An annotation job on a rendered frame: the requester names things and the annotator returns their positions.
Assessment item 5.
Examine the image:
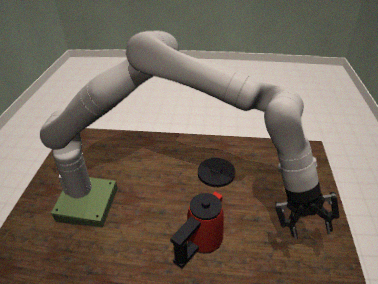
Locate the red kettle with black handle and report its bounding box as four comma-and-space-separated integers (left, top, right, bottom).
170, 192, 224, 268

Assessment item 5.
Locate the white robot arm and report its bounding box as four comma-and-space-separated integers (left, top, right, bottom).
40, 31, 319, 198

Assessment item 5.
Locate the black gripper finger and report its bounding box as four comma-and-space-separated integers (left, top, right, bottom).
276, 201, 304, 239
310, 192, 339, 234

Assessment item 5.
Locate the black round kettle base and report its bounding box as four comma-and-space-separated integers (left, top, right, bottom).
198, 158, 235, 187

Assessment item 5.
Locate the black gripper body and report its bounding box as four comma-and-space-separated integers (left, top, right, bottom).
285, 181, 325, 217

